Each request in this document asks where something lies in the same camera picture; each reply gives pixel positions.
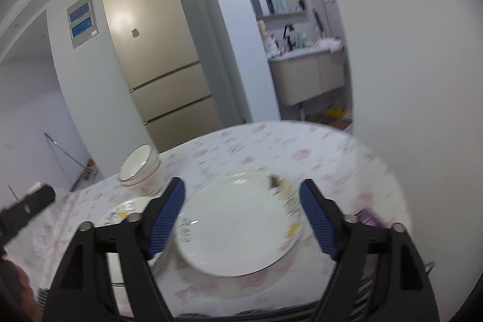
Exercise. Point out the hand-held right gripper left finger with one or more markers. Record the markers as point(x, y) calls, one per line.
point(166, 220)

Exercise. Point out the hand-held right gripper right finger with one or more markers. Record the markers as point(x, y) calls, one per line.
point(320, 220)

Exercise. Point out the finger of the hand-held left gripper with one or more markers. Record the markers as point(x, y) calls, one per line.
point(26, 210)

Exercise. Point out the pink strawberry bowl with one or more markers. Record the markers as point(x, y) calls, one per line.
point(151, 180)

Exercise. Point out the person's left forearm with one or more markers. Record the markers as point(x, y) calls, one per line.
point(17, 280)

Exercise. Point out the purple object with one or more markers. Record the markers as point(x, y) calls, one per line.
point(368, 218)

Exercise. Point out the metal drying rack pole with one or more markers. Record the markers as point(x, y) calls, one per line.
point(64, 152)

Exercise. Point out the patterned floor mat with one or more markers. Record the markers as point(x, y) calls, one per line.
point(332, 123)

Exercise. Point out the white pink printed tablecloth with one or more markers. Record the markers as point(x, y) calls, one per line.
point(245, 148)

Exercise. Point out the yellow floor mat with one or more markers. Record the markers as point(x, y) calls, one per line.
point(336, 112)

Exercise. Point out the beige vanity cabinet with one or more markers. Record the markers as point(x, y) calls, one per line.
point(302, 76)

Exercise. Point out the pink cloth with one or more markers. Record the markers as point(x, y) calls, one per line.
point(332, 43)

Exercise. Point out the beige refrigerator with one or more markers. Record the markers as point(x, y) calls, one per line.
point(151, 43)

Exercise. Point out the green toiletry bottle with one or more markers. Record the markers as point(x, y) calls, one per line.
point(302, 40)

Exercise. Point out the pile of toiletries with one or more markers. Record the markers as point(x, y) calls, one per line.
point(271, 43)

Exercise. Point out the black faucet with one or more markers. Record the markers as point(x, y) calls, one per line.
point(287, 30)

